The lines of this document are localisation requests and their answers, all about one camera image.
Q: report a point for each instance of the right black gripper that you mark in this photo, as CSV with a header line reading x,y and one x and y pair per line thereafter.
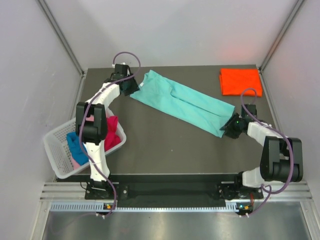
x,y
230,132

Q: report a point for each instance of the slotted grey cable duct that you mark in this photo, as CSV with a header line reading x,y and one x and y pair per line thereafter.
x,y
101,207

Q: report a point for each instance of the aluminium front rail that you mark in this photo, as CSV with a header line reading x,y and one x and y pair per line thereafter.
x,y
72,191

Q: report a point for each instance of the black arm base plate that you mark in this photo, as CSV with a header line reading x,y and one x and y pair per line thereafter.
x,y
215,186

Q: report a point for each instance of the pink t-shirt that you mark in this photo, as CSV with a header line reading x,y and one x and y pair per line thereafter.
x,y
75,163

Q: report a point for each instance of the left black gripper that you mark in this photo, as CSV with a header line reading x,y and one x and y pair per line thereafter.
x,y
134,88

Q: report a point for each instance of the blue t-shirt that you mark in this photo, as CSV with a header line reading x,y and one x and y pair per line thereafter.
x,y
77,154

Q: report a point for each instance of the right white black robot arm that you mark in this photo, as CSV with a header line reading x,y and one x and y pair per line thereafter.
x,y
280,158

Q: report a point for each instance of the magenta t-shirt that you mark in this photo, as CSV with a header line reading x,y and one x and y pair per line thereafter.
x,y
111,139

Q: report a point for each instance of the aluminium corner post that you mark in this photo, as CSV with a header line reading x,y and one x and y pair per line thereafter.
x,y
298,5
45,8

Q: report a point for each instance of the left aluminium corner post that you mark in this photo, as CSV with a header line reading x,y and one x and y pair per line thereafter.
x,y
45,8

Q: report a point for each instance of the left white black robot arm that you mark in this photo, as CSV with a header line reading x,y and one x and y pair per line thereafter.
x,y
92,133

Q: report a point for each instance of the right aluminium corner post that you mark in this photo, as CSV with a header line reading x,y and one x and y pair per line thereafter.
x,y
298,5

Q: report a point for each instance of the folded orange t-shirt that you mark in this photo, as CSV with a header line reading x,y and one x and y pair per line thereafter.
x,y
234,81

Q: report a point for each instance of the teal t-shirt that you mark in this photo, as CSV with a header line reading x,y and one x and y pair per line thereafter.
x,y
184,103

